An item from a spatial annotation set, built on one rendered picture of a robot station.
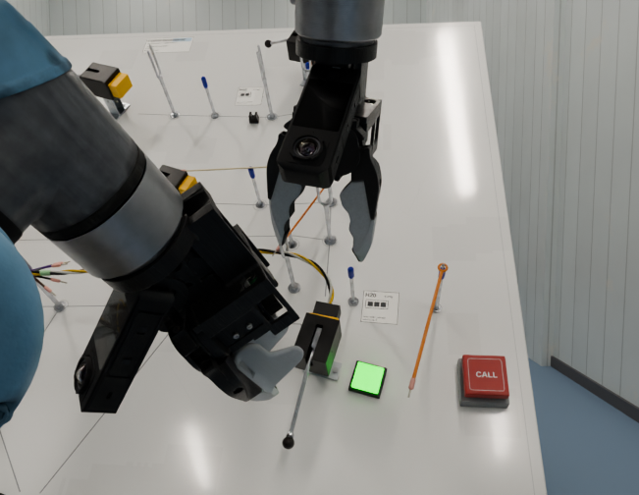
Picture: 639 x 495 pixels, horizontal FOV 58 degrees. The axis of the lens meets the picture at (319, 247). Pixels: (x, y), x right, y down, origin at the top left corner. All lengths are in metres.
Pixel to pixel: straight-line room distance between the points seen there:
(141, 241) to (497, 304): 0.56
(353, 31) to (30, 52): 0.26
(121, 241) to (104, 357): 0.11
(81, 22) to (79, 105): 9.73
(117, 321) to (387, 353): 0.43
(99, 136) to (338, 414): 0.50
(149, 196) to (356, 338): 0.47
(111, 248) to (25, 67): 0.10
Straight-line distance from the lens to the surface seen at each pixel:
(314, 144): 0.46
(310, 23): 0.50
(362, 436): 0.72
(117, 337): 0.40
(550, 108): 4.70
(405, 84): 1.08
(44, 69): 0.31
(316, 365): 0.67
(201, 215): 0.37
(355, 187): 0.54
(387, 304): 0.79
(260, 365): 0.47
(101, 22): 9.96
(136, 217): 0.34
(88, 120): 0.32
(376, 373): 0.73
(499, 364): 0.73
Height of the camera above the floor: 1.32
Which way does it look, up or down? 5 degrees down
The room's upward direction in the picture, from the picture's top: straight up
